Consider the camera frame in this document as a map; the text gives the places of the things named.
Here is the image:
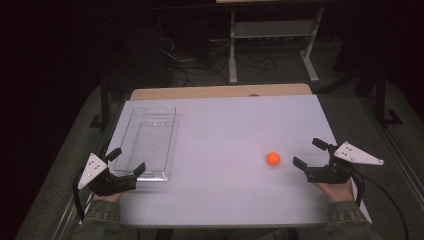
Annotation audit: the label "clear plastic tray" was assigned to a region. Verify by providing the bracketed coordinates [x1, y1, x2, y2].
[113, 106, 180, 183]

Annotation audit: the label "white metal desk frame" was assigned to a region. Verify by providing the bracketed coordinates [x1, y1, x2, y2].
[215, 0, 325, 85]

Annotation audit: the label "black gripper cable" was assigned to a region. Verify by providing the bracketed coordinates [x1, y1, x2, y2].
[346, 164, 411, 240]
[71, 167, 97, 224]

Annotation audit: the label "aluminium rail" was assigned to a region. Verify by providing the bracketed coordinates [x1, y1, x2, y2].
[361, 96, 424, 205]

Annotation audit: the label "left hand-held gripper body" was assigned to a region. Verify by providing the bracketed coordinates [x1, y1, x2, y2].
[77, 152, 138, 197]

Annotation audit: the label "person's left hand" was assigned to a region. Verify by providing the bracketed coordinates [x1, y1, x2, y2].
[92, 191, 124, 205]

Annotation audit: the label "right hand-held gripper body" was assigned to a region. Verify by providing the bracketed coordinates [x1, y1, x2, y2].
[305, 141, 385, 185]

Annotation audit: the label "black floor cables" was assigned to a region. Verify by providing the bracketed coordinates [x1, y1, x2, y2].
[159, 35, 278, 88]

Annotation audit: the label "orange ball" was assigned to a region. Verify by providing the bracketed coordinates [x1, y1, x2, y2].
[265, 151, 281, 167]

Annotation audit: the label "black metal stand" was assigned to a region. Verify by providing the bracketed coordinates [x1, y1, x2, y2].
[88, 73, 111, 132]
[374, 65, 404, 129]

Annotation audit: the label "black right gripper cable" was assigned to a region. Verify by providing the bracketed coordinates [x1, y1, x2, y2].
[346, 164, 411, 240]

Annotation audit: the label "short black looped cable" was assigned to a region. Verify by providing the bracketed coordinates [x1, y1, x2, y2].
[351, 172, 366, 208]

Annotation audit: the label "wooden table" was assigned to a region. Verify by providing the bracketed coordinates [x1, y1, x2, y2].
[129, 83, 313, 102]

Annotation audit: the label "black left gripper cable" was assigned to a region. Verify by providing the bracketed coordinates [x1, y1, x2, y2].
[71, 167, 97, 224]

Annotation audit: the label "person's right hand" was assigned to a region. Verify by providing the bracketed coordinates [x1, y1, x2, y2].
[314, 179, 356, 204]

